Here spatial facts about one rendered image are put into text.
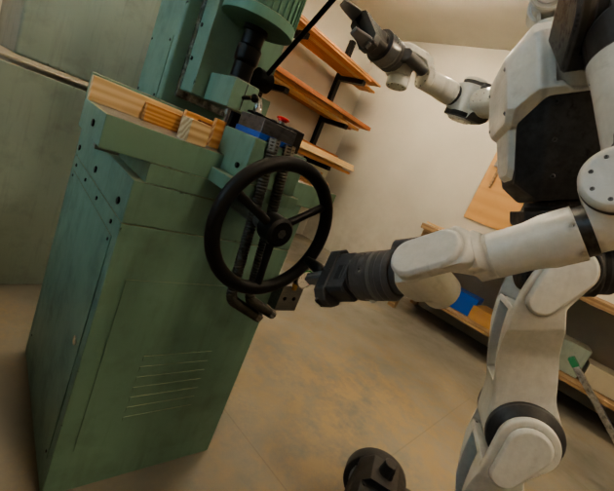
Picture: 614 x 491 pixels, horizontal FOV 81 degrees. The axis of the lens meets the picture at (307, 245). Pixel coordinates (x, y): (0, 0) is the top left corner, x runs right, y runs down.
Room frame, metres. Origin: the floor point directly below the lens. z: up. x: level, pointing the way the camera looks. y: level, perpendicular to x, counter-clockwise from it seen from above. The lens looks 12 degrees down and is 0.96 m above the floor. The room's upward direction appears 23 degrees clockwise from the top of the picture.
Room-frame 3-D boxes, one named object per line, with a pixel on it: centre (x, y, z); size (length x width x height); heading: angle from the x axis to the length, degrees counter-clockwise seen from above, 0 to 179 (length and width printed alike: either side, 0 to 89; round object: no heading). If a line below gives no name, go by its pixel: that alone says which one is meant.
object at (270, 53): (1.19, 0.36, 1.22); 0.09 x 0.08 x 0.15; 45
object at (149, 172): (0.89, 0.27, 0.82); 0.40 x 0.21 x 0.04; 135
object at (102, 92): (0.96, 0.32, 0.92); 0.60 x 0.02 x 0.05; 135
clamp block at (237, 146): (0.81, 0.17, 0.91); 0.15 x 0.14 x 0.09; 135
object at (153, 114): (1.00, 0.25, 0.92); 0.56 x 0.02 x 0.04; 135
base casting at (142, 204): (1.02, 0.40, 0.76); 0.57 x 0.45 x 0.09; 45
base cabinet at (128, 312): (1.02, 0.40, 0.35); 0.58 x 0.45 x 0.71; 45
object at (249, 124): (0.81, 0.16, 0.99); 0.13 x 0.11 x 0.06; 135
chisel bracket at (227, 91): (0.95, 0.32, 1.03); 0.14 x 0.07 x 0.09; 45
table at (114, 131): (0.87, 0.23, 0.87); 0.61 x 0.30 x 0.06; 135
